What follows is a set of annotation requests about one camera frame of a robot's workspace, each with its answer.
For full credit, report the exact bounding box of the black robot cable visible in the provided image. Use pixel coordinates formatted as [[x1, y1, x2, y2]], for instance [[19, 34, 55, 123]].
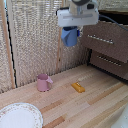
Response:
[[97, 13, 128, 33]]

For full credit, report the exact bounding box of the blue mug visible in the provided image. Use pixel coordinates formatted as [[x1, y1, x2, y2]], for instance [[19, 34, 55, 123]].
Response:
[[60, 26, 80, 48]]

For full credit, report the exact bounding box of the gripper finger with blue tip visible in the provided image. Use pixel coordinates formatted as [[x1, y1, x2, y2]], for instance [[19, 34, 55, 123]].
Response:
[[76, 28, 81, 38]]

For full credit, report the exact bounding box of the pink mug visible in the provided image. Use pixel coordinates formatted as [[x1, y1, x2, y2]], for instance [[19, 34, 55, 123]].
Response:
[[36, 73, 54, 93]]

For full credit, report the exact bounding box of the orange block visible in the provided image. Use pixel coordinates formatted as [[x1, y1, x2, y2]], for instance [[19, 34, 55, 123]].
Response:
[[71, 81, 86, 94]]

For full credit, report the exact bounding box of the white plate with patterned rim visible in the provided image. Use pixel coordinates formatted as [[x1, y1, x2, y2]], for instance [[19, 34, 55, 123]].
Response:
[[0, 102, 44, 128]]

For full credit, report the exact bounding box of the silver drawer handle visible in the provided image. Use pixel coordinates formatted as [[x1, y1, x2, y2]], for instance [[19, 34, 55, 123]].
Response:
[[96, 54, 123, 67], [86, 33, 115, 45]]

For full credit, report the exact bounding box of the dark wooden drawer cabinet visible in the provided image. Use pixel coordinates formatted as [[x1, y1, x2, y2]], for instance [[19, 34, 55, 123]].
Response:
[[87, 9, 128, 83]]

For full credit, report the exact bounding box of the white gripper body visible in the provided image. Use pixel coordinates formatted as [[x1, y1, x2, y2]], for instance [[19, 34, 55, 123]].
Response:
[[56, 7, 100, 28]]

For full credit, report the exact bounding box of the wooden screen post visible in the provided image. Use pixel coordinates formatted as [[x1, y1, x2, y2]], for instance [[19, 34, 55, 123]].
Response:
[[0, 0, 17, 90]]

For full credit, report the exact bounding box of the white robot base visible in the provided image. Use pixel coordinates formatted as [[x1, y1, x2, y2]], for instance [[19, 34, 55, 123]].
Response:
[[111, 106, 128, 128]]

